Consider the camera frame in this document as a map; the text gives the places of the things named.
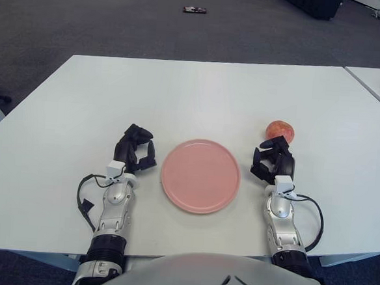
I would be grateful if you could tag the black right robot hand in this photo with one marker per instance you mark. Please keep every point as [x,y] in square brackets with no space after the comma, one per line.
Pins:
[286,162]

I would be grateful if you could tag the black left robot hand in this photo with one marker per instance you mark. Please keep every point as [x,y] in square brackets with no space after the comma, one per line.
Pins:
[122,149]

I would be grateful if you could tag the red apple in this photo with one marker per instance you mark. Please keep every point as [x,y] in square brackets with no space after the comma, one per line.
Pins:
[280,129]

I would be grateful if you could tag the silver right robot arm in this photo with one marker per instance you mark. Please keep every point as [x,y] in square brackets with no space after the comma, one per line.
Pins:
[280,207]

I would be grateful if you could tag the pink round plate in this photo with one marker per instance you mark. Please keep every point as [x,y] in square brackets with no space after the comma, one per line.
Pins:
[200,176]

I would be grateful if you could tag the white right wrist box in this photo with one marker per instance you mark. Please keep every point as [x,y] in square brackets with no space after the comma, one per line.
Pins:
[283,183]

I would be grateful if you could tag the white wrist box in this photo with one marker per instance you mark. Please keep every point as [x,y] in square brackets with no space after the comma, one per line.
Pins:
[114,169]
[283,183]

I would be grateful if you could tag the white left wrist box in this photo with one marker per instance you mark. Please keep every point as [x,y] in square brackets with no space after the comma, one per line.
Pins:
[114,169]

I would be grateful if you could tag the grey robot torso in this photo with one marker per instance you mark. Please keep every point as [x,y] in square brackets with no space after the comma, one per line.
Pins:
[184,276]

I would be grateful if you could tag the dark flat object on floor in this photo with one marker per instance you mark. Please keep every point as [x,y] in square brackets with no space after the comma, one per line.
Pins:
[195,9]

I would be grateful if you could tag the black cabinet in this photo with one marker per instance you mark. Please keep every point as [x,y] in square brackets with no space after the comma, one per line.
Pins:
[317,6]

